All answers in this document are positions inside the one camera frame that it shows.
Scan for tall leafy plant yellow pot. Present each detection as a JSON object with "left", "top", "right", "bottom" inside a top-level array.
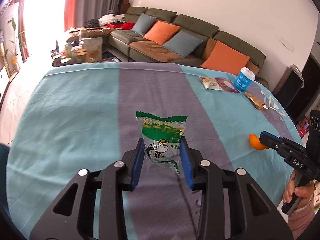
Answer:
[{"left": 4, "top": 17, "right": 27, "bottom": 77}]

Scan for white standing air conditioner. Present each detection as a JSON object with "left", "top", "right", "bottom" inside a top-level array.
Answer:
[{"left": 0, "top": 2, "right": 19, "bottom": 55}]

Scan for coffee table with clutter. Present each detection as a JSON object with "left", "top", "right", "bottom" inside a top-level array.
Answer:
[{"left": 51, "top": 36, "right": 120, "bottom": 68}]

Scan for orange peel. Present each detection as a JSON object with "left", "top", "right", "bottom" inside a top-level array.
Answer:
[{"left": 249, "top": 134, "right": 272, "bottom": 151}]

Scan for dark brown stacked cartons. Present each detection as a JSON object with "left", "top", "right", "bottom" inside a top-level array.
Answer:
[{"left": 117, "top": 0, "right": 130, "bottom": 13}]

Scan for teal grey printed tablecloth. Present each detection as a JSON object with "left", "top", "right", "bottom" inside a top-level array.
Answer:
[{"left": 5, "top": 61, "right": 307, "bottom": 240}]

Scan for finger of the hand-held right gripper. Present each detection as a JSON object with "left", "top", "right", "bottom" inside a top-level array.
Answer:
[
  {"left": 261, "top": 131, "right": 304, "bottom": 148},
  {"left": 259, "top": 134, "right": 293, "bottom": 158}
]

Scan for person's right hand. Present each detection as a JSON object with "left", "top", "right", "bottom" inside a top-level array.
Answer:
[{"left": 282, "top": 171, "right": 315, "bottom": 205}]

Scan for black cabinet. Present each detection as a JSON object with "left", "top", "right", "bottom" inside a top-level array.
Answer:
[{"left": 272, "top": 66, "right": 305, "bottom": 120}]

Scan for white wall plate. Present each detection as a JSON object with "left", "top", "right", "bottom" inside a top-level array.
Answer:
[{"left": 280, "top": 37, "right": 293, "bottom": 52}]

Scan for pile of white clothes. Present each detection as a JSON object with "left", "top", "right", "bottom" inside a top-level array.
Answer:
[{"left": 99, "top": 14, "right": 125, "bottom": 25}]

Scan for blue cup white lid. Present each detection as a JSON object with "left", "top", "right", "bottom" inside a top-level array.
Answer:
[{"left": 234, "top": 67, "right": 255, "bottom": 92}]

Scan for green clear milk wrapper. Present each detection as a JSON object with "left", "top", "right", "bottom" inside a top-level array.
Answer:
[{"left": 136, "top": 110, "right": 188, "bottom": 175}]

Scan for clear beige cookie packet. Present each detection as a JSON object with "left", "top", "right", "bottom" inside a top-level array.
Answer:
[{"left": 199, "top": 76, "right": 222, "bottom": 90}]

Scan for green sectional sofa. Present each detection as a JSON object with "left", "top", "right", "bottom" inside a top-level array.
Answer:
[{"left": 109, "top": 6, "right": 269, "bottom": 85}]

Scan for wide orange grey curtain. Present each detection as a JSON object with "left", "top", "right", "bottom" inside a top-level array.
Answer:
[{"left": 64, "top": 0, "right": 130, "bottom": 33}]

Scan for orange cushion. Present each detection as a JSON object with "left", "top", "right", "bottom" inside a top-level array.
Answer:
[
  {"left": 144, "top": 20, "right": 181, "bottom": 45},
  {"left": 201, "top": 40, "right": 250, "bottom": 76}
]

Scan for small teal cushion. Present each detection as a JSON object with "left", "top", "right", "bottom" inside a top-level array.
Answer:
[{"left": 131, "top": 12, "right": 157, "bottom": 36}]

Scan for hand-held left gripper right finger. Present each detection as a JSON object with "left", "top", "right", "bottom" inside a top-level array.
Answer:
[{"left": 180, "top": 136, "right": 293, "bottom": 240}]

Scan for red cloth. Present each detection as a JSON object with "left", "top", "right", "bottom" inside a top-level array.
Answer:
[{"left": 106, "top": 22, "right": 135, "bottom": 32}]

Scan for gold snack packet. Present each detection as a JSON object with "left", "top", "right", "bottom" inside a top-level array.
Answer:
[{"left": 244, "top": 92, "right": 269, "bottom": 111}]

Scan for red snack packet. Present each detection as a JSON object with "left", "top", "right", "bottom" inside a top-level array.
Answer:
[{"left": 215, "top": 77, "right": 240, "bottom": 93}]

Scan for narrow orange grey curtain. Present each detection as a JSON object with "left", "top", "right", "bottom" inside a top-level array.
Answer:
[{"left": 19, "top": 2, "right": 31, "bottom": 63}]

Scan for person's right forearm pink sleeve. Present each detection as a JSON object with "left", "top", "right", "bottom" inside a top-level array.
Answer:
[{"left": 287, "top": 194, "right": 320, "bottom": 240}]

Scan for large teal cushion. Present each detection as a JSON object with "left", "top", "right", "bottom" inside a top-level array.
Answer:
[{"left": 162, "top": 31, "right": 204, "bottom": 58}]

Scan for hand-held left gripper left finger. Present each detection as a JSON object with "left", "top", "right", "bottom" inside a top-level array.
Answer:
[{"left": 29, "top": 139, "right": 145, "bottom": 240}]

